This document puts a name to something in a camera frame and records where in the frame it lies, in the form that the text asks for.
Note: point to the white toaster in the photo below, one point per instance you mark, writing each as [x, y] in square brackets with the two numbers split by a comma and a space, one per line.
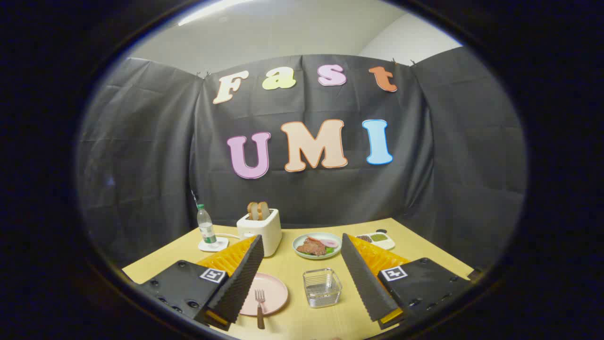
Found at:
[269, 231]

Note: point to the pink ham slice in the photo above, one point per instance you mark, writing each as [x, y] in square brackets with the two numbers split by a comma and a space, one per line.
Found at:
[329, 243]

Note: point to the light green plate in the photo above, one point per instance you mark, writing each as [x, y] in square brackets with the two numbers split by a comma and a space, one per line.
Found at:
[297, 245]

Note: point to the white divided tray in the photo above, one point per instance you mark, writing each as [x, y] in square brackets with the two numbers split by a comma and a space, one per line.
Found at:
[387, 244]

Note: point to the brown meat slices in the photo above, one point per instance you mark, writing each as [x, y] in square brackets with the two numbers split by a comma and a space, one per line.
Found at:
[311, 247]

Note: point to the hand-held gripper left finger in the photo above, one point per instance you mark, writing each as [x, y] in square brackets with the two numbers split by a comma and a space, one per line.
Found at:
[245, 274]

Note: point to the green mung beans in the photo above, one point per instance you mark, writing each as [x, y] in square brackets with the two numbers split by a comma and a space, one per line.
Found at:
[379, 237]

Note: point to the clear plastic water bottle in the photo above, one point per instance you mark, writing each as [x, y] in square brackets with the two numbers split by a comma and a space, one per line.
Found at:
[206, 229]

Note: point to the pink plate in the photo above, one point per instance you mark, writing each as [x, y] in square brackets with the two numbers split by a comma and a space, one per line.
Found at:
[273, 293]

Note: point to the red tomato slice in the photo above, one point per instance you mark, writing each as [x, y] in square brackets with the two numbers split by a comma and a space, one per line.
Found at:
[314, 239]

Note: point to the toasted bread slice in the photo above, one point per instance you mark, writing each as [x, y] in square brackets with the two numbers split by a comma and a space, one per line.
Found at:
[264, 210]
[252, 211]

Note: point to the green lettuce leaf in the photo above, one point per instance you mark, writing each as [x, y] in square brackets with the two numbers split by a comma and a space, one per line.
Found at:
[329, 250]

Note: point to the white square coaster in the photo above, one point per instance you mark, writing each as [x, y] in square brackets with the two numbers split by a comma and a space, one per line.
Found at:
[222, 245]

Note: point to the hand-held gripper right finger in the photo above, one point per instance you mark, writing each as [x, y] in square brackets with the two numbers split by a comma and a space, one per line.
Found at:
[361, 276]

